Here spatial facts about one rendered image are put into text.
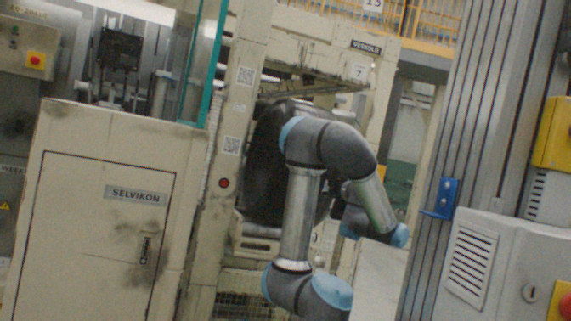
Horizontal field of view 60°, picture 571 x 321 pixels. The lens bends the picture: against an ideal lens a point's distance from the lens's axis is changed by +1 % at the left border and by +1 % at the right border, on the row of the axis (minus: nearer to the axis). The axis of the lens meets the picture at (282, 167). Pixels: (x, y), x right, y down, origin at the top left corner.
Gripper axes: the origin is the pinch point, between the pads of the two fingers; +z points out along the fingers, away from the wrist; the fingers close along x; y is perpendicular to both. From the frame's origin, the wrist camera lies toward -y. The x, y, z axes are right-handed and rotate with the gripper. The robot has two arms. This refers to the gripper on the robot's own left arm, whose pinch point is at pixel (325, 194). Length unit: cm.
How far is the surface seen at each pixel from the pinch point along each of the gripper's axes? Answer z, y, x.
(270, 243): 21.5, -23.2, 11.2
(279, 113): 20.1, 30.4, 17.4
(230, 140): 26.6, 16.0, 34.1
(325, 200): 10.1, -2.2, -4.9
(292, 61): 47, 61, 7
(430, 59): 484, 252, -354
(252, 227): 23.2, -17.8, 19.4
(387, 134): 803, 180, -484
